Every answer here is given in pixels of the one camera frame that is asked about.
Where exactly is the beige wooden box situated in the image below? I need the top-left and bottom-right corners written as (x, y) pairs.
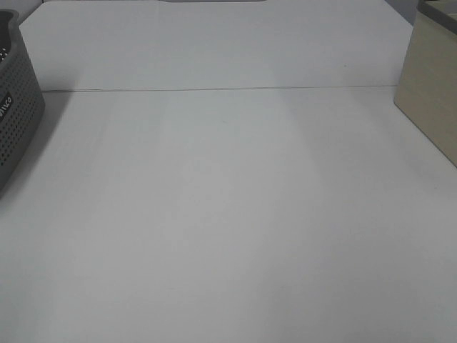
top-left (394, 1), bottom-right (456, 164)

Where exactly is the grey perforated plastic basket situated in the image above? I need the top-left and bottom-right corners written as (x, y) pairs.
top-left (1, 9), bottom-right (45, 188)

